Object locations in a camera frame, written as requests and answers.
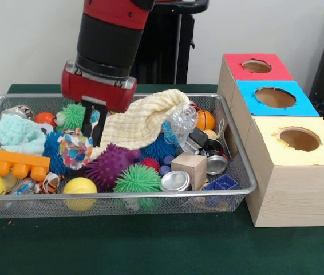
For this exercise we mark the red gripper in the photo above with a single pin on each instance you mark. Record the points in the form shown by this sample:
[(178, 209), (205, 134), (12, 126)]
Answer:
[(93, 88)]

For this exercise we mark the colourful dotted cloth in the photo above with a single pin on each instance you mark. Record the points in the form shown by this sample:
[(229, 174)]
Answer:
[(74, 151)]

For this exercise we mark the cream waffle cloth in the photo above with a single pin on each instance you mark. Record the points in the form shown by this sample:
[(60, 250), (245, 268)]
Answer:
[(139, 123)]

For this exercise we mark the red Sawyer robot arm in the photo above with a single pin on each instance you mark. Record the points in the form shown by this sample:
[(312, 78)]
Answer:
[(107, 37)]

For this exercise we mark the silver mesh bin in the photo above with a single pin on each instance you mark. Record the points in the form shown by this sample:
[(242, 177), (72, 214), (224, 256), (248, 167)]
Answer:
[(179, 204)]

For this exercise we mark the wooden box with three holes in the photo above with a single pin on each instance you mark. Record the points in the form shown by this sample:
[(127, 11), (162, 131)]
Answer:
[(293, 186)]

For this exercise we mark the green spiky ball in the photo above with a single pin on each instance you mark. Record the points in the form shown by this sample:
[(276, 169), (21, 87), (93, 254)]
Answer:
[(71, 116), (137, 179)]

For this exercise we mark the purple spiky ball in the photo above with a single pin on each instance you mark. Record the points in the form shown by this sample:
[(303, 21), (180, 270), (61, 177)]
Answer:
[(110, 169)]

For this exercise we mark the blue spiky ball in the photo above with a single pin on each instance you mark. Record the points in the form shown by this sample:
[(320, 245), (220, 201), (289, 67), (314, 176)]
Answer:
[(51, 149)]

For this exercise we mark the plain yellow ball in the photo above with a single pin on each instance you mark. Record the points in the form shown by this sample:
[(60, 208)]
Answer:
[(79, 186)]

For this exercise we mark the mint green cloth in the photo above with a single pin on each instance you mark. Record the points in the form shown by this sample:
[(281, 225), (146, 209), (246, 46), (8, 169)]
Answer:
[(19, 137)]

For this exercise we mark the orange toy brick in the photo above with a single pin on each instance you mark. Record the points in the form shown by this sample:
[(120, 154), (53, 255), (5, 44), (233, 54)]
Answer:
[(13, 163)]

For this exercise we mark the wooden cube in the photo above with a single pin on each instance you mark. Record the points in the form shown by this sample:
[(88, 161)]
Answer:
[(189, 169)]

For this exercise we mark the dark green table cloth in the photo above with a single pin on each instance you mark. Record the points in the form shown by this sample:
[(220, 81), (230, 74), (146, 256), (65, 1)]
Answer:
[(150, 246)]

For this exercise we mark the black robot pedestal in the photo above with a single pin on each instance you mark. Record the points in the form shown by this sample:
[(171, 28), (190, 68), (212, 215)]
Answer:
[(167, 51)]

